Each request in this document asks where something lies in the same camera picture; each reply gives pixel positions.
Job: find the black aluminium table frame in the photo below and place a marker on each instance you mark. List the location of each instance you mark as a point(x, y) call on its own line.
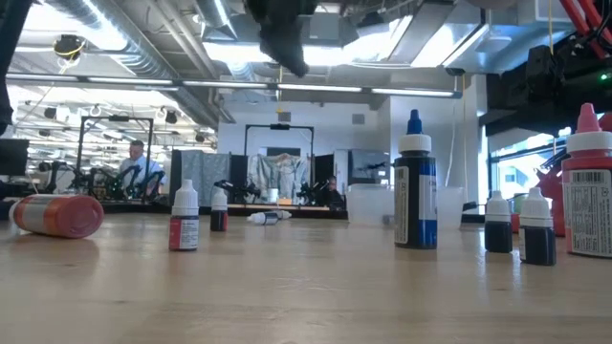
point(143, 211)

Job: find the black background rig frame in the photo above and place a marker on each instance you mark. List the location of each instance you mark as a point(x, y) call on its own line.
point(279, 126)
point(115, 118)

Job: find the black pillar camera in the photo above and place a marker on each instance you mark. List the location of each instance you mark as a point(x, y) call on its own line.
point(455, 71)

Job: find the red desk lamp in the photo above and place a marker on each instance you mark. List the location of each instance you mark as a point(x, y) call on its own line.
point(550, 186)

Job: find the large blue food coloring bottle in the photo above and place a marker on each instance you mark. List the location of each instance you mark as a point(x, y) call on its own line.
point(415, 205)

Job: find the green round object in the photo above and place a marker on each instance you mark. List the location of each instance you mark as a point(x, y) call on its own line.
point(518, 203)

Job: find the large red food coloring bottle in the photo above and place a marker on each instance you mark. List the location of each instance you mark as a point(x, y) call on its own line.
point(590, 215)

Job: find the black partition panel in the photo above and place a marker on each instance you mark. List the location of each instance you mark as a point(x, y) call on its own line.
point(324, 167)
point(239, 172)

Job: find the black background robot workstation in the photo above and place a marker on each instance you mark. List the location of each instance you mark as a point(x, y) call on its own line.
point(105, 184)

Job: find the grey wall vent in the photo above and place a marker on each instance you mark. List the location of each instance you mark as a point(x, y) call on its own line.
point(284, 117)
point(358, 119)

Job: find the black background robot arm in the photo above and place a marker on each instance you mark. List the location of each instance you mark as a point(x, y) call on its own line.
point(239, 188)
point(311, 193)

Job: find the black monitor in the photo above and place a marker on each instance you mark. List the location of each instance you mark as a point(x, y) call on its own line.
point(13, 157)

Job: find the small dark red dropper bottle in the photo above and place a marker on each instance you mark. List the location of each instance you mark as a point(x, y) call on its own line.
point(219, 221)

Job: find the crumpled grey cloth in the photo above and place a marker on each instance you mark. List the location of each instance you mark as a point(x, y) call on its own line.
point(279, 172)

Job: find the long ceiling light strip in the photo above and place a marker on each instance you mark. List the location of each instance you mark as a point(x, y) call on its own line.
point(225, 84)

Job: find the large orange food coloring bottle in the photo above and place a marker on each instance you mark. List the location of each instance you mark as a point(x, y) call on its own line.
point(62, 215)

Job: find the small red-label dropper bottle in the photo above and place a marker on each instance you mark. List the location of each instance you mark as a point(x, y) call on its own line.
point(184, 234)

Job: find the clear plastic container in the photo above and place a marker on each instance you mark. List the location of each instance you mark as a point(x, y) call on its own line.
point(368, 205)

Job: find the grey curtain partition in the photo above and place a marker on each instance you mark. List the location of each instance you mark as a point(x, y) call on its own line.
point(203, 172)

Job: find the silver spiral ceiling duct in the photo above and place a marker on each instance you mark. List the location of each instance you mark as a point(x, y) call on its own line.
point(138, 57)

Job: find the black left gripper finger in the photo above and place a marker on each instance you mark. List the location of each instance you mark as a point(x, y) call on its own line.
point(287, 52)

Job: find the small dark labelled dropper bottle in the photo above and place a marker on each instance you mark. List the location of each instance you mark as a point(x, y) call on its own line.
point(538, 246)

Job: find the white cup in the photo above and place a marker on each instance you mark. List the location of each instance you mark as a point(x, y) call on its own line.
point(272, 196)

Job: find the seated person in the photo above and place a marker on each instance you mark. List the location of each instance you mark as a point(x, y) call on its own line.
point(333, 196)

